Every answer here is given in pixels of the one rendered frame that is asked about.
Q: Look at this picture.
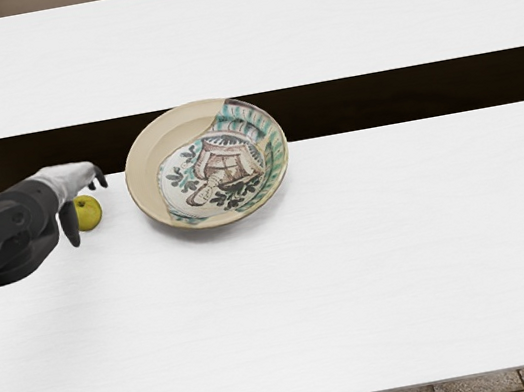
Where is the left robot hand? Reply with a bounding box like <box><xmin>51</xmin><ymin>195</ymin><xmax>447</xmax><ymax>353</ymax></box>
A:
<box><xmin>35</xmin><ymin>156</ymin><xmax>120</xmax><ymax>254</ymax></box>

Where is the cream patterned ceramic plate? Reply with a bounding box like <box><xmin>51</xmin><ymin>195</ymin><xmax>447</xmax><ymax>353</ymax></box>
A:
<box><xmin>113</xmin><ymin>85</ymin><xmax>302</xmax><ymax>245</ymax></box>

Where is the yellow-green apple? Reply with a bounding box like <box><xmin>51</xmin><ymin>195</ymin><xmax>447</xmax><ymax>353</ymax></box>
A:
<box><xmin>71</xmin><ymin>192</ymin><xmax>106</xmax><ymax>235</ymax></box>

